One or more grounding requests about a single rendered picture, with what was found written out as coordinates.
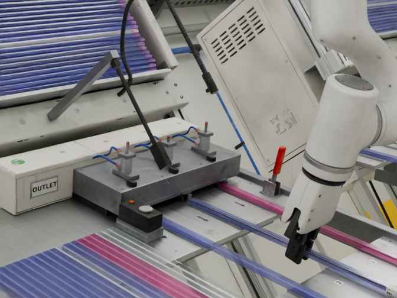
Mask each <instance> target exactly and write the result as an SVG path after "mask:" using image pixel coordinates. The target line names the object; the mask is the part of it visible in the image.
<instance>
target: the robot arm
mask: <svg viewBox="0 0 397 298"><path fill-rule="evenodd" d="M311 26H312V31H313V36H314V38H315V39H316V41H317V42H318V43H320V44H321V45H323V46H325V47H328V48H330V49H332V50H335V51H337V52H339V53H341V54H342V55H344V56H346V57H347V58H348V59H349V60H350V61H351V62H352V63H353V64H354V65H355V67H356V68H357V70H358V71H359V73H360V75H361V78H360V77H357V76H352V75H349V74H333V75H331V76H329V77H328V78H327V81H326V84H325V87H324V90H323V94H322V96H321V100H320V103H319V106H318V109H317V113H316V115H315V118H314V122H313V125H312V128H311V132H310V135H309V137H308V141H307V145H306V147H305V150H304V154H303V157H302V160H301V164H302V172H301V173H300V175H299V176H298V178H297V180H296V182H295V184H294V186H293V188H292V190H291V193H290V196H289V198H288V201H287V204H286V206H285V209H284V212H283V214H282V218H281V222H282V223H287V222H289V221H290V223H289V225H288V227H287V229H286V231H285V233H284V236H285V237H287V238H289V243H288V246H287V250H286V252H285V256H286V257H287V258H289V259H290V260H291V261H293V262H294V263H296V264H300V263H301V261H302V259H303V260H305V261H306V260H308V258H307V257H305V256H303V255H304V252H305V249H306V247H307V248H310V249H312V247H313V243H314V240H315V239H316V238H317V235H318V232H319V230H320V228H321V227H322V226H323V225H325V224H327V223H328V222H330V221H331V220H332V218H333V216H334V214H335V211H336V209H337V205H338V203H339V200H340V196H341V191H342V189H343V185H344V184H345V183H346V180H348V179H349V178H350V177H351V175H352V173H353V171H354V165H355V163H356V160H357V157H358V155H359V153H360V151H361V150H362V149H363V148H365V147H372V146H384V145H390V144H393V143H395V142H396V141H397V59H396V57H395V55H394V54H393V52H392V50H391V49H390V48H389V47H388V45H387V44H386V43H385V42H384V41H383V40H382V39H381V37H380V36H379V35H378V34H377V33H376V32H375V31H374V29H373V28H372V27H371V25H370V24H369V20H368V17H367V0H311ZM297 230H298V231H299V233H298V232H297ZM312 240H313V241H312Z"/></svg>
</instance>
